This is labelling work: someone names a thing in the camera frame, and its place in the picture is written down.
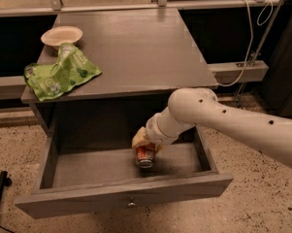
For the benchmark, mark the metal drawer knob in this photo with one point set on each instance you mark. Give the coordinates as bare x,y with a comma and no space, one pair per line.
131,203

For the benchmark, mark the open grey top drawer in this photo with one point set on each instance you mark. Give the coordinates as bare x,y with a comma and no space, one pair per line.
75,177

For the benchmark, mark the grey metal rail frame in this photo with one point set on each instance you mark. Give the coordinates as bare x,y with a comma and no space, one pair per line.
18,45

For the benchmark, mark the red coke can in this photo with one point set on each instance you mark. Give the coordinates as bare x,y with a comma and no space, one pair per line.
145,156

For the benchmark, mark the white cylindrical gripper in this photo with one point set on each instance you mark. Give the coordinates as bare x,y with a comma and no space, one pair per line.
154,130

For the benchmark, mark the green chip bag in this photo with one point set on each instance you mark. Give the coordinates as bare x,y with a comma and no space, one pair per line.
72,68

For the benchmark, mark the thin metal rod stand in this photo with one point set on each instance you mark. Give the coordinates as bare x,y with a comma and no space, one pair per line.
251,58

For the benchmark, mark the grey wooden cabinet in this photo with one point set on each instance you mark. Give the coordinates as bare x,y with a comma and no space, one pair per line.
138,51

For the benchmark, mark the white paper bowl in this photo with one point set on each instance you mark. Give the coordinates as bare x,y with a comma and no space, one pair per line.
61,34

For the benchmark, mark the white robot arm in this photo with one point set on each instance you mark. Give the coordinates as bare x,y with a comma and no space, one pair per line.
191,107

